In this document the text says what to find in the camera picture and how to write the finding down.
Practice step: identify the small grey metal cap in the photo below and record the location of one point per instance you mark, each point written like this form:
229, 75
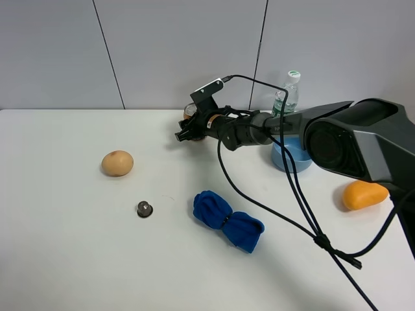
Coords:
144, 209

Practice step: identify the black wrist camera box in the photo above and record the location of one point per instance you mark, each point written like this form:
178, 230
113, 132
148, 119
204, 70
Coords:
203, 97

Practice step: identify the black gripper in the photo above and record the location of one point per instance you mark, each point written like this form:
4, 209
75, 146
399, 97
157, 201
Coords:
209, 122

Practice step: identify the blue plastic bowl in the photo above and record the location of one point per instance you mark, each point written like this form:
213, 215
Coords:
301, 158

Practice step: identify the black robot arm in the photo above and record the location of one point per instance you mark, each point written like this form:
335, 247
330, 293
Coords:
372, 141

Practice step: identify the blue folded cloth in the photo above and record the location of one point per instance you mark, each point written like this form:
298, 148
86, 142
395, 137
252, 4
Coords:
242, 230

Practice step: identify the yellow drink can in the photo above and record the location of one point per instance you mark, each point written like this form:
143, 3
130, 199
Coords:
189, 111

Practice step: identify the tan potato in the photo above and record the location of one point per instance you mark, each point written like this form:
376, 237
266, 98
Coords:
117, 163

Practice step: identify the orange mango fruit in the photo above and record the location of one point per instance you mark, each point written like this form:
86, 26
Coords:
360, 195

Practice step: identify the clear plastic water bottle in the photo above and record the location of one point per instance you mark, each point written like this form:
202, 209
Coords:
287, 103

